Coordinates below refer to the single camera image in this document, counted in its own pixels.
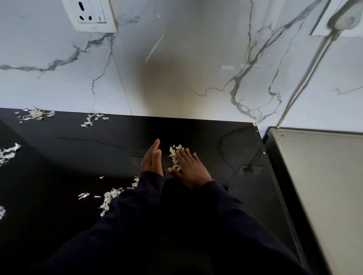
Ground person's left forearm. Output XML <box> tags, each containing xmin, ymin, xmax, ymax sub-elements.
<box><xmin>28</xmin><ymin>170</ymin><xmax>165</xmax><ymax>275</ymax></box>

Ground person's left hand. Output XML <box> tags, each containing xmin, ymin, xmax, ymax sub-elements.
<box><xmin>140</xmin><ymin>138</ymin><xmax>164</xmax><ymax>178</ymax></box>

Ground person's right forearm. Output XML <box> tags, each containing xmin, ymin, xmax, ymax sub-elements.
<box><xmin>195</xmin><ymin>180</ymin><xmax>312</xmax><ymax>275</ymax></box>

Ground person's right hand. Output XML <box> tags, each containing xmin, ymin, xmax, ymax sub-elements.
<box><xmin>167</xmin><ymin>147</ymin><xmax>214</xmax><ymax>190</ymax></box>

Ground white wall socket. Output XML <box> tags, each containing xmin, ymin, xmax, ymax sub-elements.
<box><xmin>309</xmin><ymin>0</ymin><xmax>363</xmax><ymax>38</ymax></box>
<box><xmin>61</xmin><ymin>0</ymin><xmax>119</xmax><ymax>34</ymax></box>

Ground white power cable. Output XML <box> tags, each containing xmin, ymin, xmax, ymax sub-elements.
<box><xmin>275</xmin><ymin>28</ymin><xmax>341</xmax><ymax>128</ymax></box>

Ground white plug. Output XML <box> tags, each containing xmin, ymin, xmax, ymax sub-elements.
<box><xmin>327</xmin><ymin>0</ymin><xmax>363</xmax><ymax>31</ymax></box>

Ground white vegetable peels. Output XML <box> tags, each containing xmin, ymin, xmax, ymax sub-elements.
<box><xmin>0</xmin><ymin>106</ymin><xmax>183</xmax><ymax>221</ymax></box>

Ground silver dishwasher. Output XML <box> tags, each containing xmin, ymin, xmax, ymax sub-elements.
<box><xmin>264</xmin><ymin>127</ymin><xmax>363</xmax><ymax>275</ymax></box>

